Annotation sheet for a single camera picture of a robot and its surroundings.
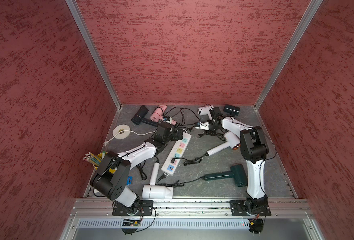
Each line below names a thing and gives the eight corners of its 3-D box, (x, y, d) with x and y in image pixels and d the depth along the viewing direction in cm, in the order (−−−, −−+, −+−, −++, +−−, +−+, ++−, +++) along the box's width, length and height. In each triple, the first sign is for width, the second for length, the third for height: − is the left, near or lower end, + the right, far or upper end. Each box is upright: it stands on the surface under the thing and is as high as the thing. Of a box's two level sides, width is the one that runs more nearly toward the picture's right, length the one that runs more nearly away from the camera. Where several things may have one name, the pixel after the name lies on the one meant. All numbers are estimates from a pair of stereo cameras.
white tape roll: (111, 139, 102) (110, 137, 101) (116, 125, 110) (115, 124, 108) (128, 139, 103) (127, 137, 101) (131, 125, 110) (131, 124, 108)
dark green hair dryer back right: (222, 112, 117) (223, 110, 114) (224, 106, 122) (225, 103, 119) (237, 117, 114) (238, 114, 111) (238, 110, 119) (240, 107, 116)
